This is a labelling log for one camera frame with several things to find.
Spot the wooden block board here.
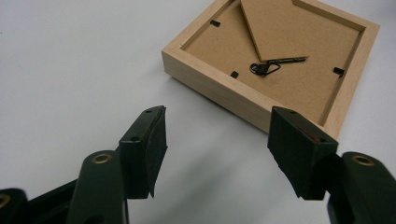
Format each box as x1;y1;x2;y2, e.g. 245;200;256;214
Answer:
162;0;381;140

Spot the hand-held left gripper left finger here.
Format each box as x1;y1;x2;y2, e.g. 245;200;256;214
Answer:
64;105;169;224

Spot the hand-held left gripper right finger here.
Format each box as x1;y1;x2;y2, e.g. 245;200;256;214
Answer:
267;105;396;224

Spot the white board table cover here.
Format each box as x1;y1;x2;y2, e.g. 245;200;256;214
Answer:
0;0;396;224

